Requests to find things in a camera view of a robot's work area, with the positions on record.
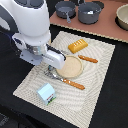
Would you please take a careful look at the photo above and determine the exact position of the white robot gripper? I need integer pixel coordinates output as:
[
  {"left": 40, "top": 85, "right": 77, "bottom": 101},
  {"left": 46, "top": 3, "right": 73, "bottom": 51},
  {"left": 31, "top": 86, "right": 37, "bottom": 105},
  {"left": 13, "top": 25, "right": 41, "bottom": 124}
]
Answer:
[{"left": 11, "top": 32, "right": 67, "bottom": 71}]

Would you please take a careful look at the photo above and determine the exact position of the small grey saucepan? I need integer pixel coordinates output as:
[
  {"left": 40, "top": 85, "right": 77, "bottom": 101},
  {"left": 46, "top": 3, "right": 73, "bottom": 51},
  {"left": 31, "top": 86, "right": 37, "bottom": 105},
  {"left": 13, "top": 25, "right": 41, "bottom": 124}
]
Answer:
[{"left": 55, "top": 1, "right": 75, "bottom": 23}]

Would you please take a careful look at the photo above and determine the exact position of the yellow bread loaf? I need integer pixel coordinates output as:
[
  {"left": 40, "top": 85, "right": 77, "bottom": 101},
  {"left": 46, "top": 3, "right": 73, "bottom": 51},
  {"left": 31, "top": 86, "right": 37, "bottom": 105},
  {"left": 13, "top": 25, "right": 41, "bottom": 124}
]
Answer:
[{"left": 68, "top": 39, "right": 88, "bottom": 53}]

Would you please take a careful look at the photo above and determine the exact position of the light blue milk carton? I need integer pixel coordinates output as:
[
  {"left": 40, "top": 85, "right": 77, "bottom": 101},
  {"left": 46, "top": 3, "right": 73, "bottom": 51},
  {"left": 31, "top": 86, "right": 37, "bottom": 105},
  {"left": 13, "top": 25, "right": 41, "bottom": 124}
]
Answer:
[{"left": 37, "top": 83, "right": 56, "bottom": 105}]

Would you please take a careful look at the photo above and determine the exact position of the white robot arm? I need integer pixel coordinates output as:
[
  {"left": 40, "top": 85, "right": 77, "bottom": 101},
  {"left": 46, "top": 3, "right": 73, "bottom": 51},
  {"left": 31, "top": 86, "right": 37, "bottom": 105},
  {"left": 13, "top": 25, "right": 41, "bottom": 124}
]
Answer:
[{"left": 0, "top": 0, "right": 66, "bottom": 69}]

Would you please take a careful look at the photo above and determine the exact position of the tan round plate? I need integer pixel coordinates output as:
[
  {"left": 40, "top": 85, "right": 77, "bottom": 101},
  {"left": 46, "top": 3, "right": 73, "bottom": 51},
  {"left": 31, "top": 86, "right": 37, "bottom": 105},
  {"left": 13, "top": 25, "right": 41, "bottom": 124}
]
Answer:
[{"left": 57, "top": 55, "right": 83, "bottom": 78}]

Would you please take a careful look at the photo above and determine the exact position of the large grey pot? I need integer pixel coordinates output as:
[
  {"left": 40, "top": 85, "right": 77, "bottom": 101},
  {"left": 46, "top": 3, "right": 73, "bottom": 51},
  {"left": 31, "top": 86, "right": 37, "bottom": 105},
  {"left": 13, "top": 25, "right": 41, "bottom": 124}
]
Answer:
[{"left": 78, "top": 2, "right": 102, "bottom": 24}]

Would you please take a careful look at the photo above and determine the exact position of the beige woven placemat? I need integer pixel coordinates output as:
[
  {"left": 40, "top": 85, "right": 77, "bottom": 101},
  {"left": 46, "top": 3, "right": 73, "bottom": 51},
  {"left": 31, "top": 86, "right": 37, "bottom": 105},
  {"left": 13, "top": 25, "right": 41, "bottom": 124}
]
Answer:
[{"left": 12, "top": 30, "right": 116, "bottom": 128}]

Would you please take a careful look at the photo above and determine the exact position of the cream bowl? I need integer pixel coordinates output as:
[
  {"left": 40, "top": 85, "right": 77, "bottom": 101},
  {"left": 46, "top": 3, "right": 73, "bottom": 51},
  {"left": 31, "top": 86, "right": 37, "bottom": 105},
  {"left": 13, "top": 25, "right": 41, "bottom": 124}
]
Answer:
[{"left": 116, "top": 4, "right": 128, "bottom": 30}]

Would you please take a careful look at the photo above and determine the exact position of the wooden handled fork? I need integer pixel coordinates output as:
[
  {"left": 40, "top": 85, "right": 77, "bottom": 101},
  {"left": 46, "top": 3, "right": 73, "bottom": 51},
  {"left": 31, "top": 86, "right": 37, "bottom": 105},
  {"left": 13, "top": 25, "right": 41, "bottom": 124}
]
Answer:
[{"left": 44, "top": 71, "right": 85, "bottom": 90}]

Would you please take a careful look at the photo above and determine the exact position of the wooden handled knife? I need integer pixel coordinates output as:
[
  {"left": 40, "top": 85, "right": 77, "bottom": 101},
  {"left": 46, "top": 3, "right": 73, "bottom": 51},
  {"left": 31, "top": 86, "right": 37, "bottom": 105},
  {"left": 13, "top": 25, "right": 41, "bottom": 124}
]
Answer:
[{"left": 78, "top": 55, "right": 98, "bottom": 63}]

